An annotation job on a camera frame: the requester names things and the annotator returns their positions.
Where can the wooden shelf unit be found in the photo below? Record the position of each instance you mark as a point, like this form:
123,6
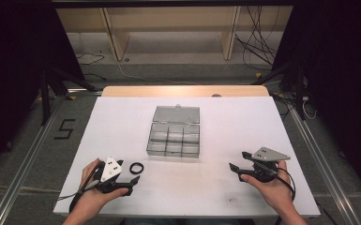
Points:
175,18

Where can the wooden table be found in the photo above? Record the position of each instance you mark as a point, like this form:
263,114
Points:
168,91

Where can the metal floor rail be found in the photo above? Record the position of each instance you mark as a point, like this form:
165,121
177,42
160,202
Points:
325,168
25,168

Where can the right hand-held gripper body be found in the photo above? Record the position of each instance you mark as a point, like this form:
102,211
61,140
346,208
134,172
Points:
264,165

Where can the person's right hand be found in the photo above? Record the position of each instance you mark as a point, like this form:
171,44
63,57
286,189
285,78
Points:
270,190

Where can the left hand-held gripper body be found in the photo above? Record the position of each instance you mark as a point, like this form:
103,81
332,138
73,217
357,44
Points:
110,170

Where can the black curtain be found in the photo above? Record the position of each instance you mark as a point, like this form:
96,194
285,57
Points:
12,62
340,78

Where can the white table mat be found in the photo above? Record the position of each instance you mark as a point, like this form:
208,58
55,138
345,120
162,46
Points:
200,187

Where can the black metal stand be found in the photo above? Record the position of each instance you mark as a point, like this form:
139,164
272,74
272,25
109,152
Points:
45,93
299,87

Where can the person's left hand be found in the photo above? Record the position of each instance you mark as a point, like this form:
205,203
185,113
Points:
90,193

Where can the clear plastic compartment box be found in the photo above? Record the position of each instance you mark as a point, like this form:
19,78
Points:
173,140

